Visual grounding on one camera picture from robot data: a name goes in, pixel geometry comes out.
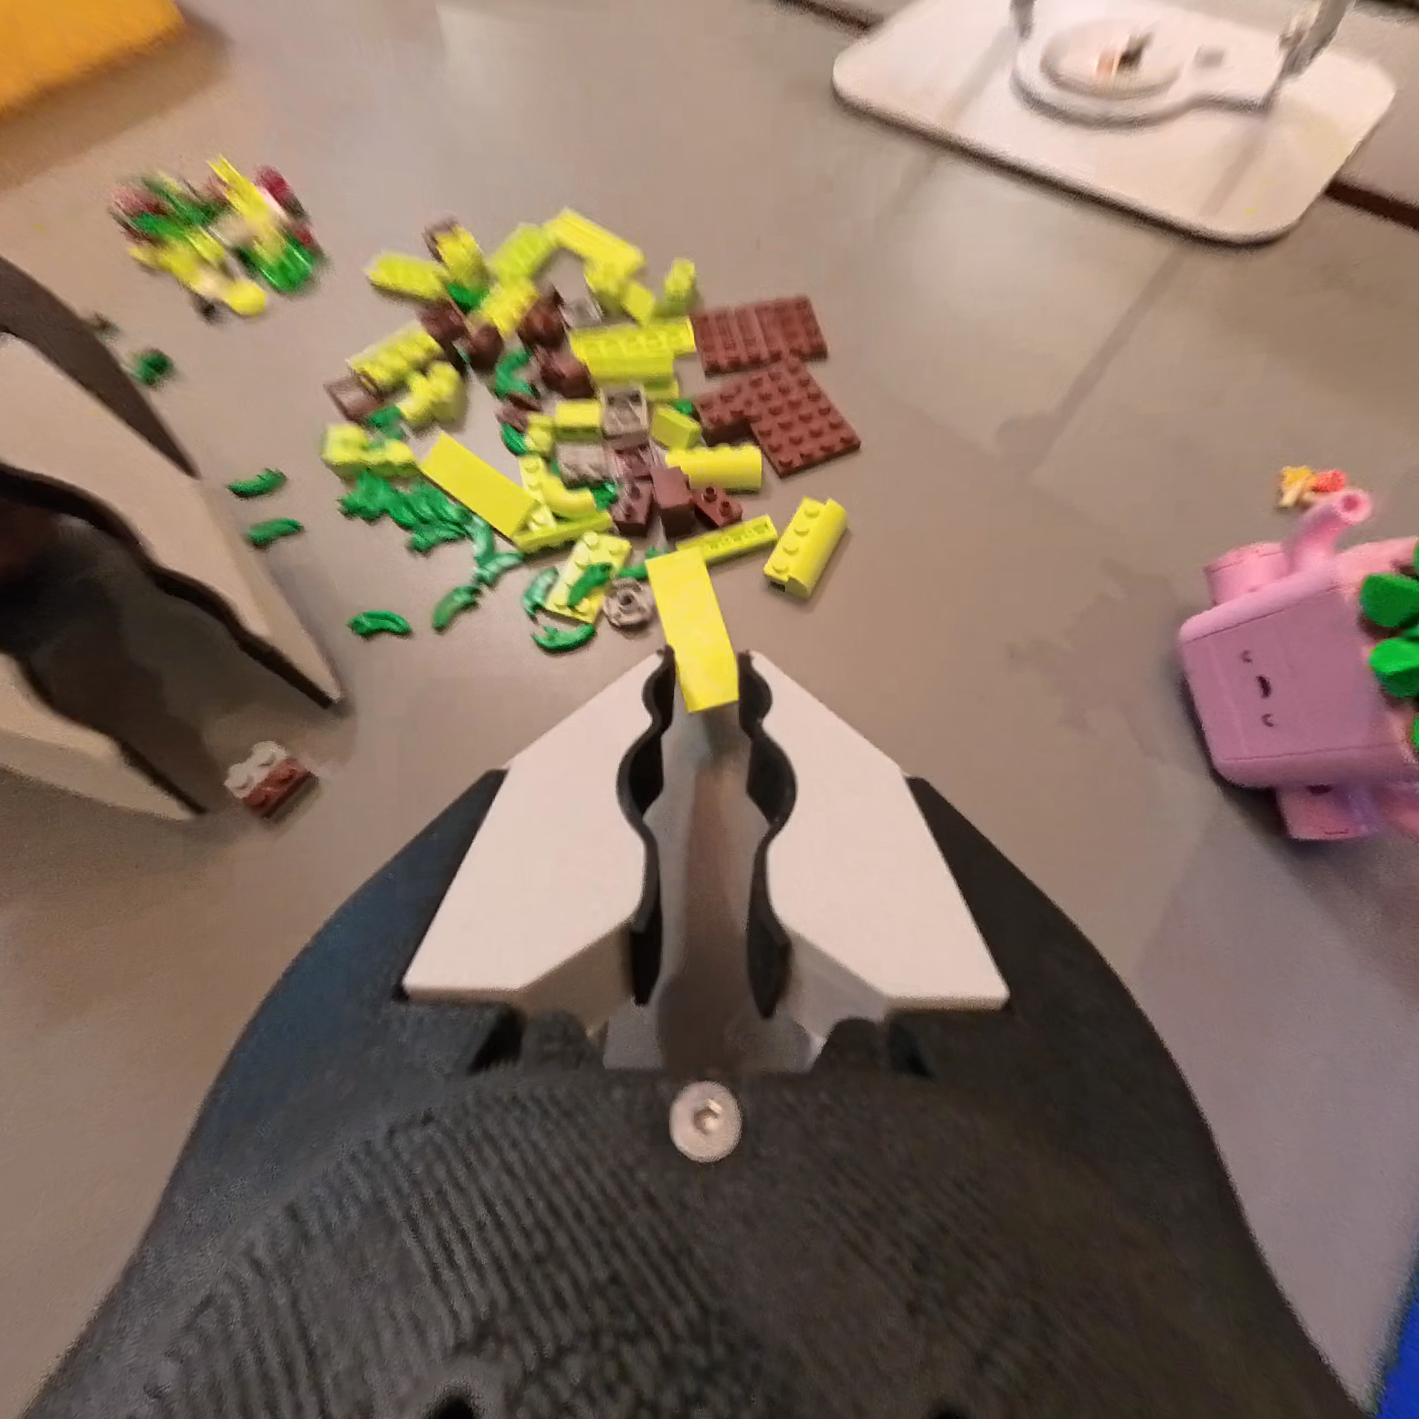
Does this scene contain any yellow storage bin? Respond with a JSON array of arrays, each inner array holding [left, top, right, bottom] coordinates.
[[0, 0, 184, 113]]

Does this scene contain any small brown white toy brick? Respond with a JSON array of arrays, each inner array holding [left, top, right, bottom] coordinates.
[[224, 739, 317, 819]]

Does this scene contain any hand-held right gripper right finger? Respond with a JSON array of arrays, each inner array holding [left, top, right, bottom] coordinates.
[[738, 650, 1011, 1071]]

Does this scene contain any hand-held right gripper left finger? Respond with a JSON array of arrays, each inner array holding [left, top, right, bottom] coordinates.
[[401, 648, 680, 1071]]

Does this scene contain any white stand base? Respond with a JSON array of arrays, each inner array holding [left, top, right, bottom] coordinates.
[[831, 0, 1398, 245]]

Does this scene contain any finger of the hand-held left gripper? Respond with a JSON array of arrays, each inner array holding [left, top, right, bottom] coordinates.
[[0, 332, 342, 711], [0, 648, 212, 824]]

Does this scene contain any heap of tiny mixed toy pieces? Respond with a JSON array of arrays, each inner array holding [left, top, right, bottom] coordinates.
[[108, 155, 327, 322]]

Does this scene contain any blue storage bin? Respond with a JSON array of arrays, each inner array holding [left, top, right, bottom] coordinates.
[[1375, 1302, 1419, 1419]]

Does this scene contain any pile of toy bricks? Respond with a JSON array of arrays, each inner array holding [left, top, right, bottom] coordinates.
[[226, 206, 863, 657]]

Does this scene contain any pink lego animal model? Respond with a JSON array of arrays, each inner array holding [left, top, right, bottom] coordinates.
[[1177, 488, 1419, 844]]

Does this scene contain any lime smooth toy tile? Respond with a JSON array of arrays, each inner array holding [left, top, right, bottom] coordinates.
[[643, 545, 741, 714]]

